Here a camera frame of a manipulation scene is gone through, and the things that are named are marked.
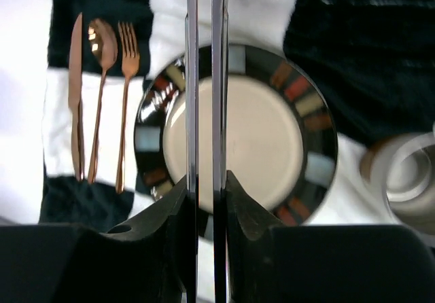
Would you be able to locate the dark rimmed ceramic plate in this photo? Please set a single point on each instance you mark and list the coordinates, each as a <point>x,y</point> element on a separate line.
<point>281,142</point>

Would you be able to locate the black white checkered cloth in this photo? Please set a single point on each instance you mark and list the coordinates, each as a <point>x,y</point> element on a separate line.
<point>373,60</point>

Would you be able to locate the copper fork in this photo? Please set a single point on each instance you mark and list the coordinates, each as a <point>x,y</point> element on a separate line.
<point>130,67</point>

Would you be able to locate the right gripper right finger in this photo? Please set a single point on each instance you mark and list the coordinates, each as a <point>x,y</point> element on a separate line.
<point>247,230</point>

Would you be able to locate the copper knife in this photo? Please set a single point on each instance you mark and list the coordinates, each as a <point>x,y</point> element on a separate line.
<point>74,98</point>

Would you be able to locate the metal cup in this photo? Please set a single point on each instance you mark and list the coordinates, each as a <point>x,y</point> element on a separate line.
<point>399,172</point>

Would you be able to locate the metal tongs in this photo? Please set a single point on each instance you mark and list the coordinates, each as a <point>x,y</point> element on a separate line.
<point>206,103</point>

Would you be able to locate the copper spoon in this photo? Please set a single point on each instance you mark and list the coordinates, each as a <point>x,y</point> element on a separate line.
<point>105,49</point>

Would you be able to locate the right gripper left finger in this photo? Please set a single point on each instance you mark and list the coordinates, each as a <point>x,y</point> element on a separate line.
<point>147,245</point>

